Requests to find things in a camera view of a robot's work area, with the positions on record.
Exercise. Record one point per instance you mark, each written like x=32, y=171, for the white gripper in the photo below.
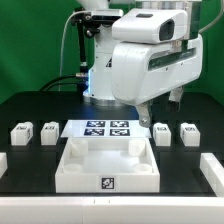
x=141, y=72

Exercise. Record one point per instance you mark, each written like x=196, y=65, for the white square tabletop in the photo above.
x=107, y=165

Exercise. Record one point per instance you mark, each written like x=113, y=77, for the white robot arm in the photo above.
x=99, y=91

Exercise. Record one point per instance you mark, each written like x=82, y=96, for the white sheet with markers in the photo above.
x=104, y=128

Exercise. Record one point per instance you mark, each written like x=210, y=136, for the white U-shaped obstacle fence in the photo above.
x=192, y=192

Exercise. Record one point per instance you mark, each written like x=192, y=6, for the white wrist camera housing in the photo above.
x=150, y=26

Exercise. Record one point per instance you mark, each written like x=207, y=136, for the black camera on stand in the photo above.
x=88, y=25

